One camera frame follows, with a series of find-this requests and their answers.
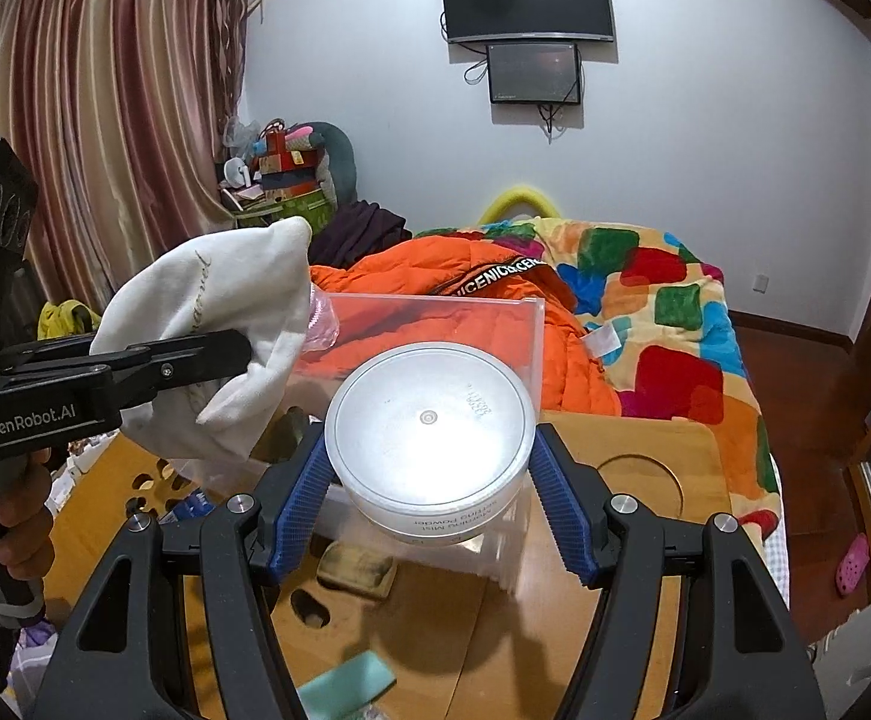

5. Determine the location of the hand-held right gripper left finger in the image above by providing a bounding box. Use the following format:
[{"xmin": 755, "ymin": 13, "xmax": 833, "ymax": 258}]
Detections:
[{"xmin": 30, "ymin": 424, "xmax": 331, "ymax": 720}]

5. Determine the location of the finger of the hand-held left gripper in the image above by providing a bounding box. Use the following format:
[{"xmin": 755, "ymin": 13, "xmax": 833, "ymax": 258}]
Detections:
[
  {"xmin": 109, "ymin": 328, "xmax": 254, "ymax": 412},
  {"xmin": 1, "ymin": 337, "xmax": 143, "ymax": 372}
]

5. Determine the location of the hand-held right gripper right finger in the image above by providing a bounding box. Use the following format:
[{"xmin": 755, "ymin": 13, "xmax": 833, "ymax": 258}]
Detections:
[{"xmin": 529, "ymin": 422, "xmax": 830, "ymax": 720}]

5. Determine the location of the white cloth bag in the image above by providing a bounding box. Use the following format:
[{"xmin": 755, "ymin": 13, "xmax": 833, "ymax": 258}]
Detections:
[{"xmin": 92, "ymin": 216, "xmax": 312, "ymax": 466}]

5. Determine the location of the round cream powder jar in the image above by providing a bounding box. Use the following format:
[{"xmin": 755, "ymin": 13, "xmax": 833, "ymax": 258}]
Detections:
[{"xmin": 324, "ymin": 343, "xmax": 537, "ymax": 547}]

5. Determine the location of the clear plastic storage box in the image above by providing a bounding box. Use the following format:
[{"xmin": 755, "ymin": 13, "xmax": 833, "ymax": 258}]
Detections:
[{"xmin": 172, "ymin": 291, "xmax": 549, "ymax": 593}]

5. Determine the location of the wooden desktop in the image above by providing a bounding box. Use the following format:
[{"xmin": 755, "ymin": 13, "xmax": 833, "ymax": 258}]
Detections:
[{"xmin": 41, "ymin": 409, "xmax": 732, "ymax": 720}]

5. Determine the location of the person's left hand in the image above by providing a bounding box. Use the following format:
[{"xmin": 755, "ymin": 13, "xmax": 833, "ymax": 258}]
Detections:
[{"xmin": 0, "ymin": 448, "xmax": 57, "ymax": 593}]

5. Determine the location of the yellow green cloth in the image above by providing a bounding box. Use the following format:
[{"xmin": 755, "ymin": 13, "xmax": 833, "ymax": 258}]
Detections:
[{"xmin": 37, "ymin": 300, "xmax": 102, "ymax": 342}]

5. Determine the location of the tan rectangular block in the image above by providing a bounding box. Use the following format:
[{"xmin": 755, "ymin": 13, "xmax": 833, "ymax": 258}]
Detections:
[{"xmin": 317, "ymin": 542, "xmax": 399, "ymax": 601}]

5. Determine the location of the orange puffer jacket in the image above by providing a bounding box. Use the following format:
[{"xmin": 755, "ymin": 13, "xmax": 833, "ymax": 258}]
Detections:
[{"xmin": 307, "ymin": 234, "xmax": 624, "ymax": 417}]

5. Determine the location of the green patterned box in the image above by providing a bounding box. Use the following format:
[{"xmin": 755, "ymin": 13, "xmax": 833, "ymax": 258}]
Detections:
[{"xmin": 236, "ymin": 191, "xmax": 331, "ymax": 237}]

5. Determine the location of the teal flat packet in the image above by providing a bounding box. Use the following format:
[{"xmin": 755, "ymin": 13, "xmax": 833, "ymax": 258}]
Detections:
[{"xmin": 301, "ymin": 651, "xmax": 397, "ymax": 707}]

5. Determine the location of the dark purple cloth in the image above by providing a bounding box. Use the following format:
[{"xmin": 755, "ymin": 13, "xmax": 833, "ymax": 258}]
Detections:
[{"xmin": 307, "ymin": 199, "xmax": 415, "ymax": 267}]

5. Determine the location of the colourful patchwork blanket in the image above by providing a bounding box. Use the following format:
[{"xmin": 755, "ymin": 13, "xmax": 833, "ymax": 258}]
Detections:
[{"xmin": 412, "ymin": 216, "xmax": 791, "ymax": 608}]

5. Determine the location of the pile of toys and boxes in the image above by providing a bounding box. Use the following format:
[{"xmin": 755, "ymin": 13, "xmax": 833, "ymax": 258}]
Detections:
[{"xmin": 217, "ymin": 118, "xmax": 365, "ymax": 218}]

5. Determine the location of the pink striped curtain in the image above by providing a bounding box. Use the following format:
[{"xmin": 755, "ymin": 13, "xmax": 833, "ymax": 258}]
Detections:
[{"xmin": 0, "ymin": 0, "xmax": 249, "ymax": 316}]

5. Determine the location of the pink clog shoe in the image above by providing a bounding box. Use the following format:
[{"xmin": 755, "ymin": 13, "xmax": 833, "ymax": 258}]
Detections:
[{"xmin": 834, "ymin": 532, "xmax": 871, "ymax": 597}]

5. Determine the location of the yellow foam ring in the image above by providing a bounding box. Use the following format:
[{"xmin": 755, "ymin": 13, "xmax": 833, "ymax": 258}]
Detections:
[{"xmin": 478, "ymin": 181, "xmax": 560, "ymax": 224}]

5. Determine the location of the small black wall monitor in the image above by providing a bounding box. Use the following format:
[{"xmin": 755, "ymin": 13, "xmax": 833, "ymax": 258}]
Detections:
[{"xmin": 486, "ymin": 43, "xmax": 582, "ymax": 106}]

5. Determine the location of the large black wall monitor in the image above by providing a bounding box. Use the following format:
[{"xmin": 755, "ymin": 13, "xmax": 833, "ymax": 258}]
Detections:
[{"xmin": 439, "ymin": 0, "xmax": 616, "ymax": 46}]

